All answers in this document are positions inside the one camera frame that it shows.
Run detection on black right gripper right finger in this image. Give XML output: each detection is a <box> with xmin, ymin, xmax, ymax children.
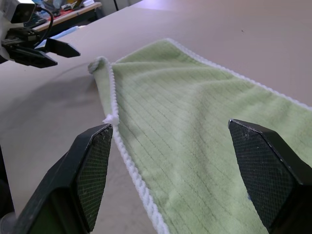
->
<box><xmin>227</xmin><ymin>118</ymin><xmax>312</xmax><ymax>234</ymax></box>

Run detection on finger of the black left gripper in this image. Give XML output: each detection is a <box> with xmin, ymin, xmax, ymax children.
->
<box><xmin>4</xmin><ymin>45</ymin><xmax>59</xmax><ymax>70</ymax></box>
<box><xmin>44</xmin><ymin>38</ymin><xmax>81</xmax><ymax>59</ymax></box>

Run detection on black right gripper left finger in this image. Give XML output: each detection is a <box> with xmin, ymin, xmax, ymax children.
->
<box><xmin>12</xmin><ymin>123</ymin><xmax>114</xmax><ymax>234</ymax></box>

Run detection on light green towel white trim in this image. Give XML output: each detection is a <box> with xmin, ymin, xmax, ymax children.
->
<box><xmin>87</xmin><ymin>38</ymin><xmax>312</xmax><ymax>234</ymax></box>

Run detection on red clutter item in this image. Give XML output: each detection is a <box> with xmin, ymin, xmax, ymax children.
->
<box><xmin>53</xmin><ymin>8</ymin><xmax>75</xmax><ymax>17</ymax></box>

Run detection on wooden workbench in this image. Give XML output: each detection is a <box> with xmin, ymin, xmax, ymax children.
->
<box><xmin>30</xmin><ymin>1</ymin><xmax>103</xmax><ymax>33</ymax></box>

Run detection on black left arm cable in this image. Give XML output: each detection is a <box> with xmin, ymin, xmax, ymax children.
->
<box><xmin>33</xmin><ymin>6</ymin><xmax>54</xmax><ymax>48</ymax></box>

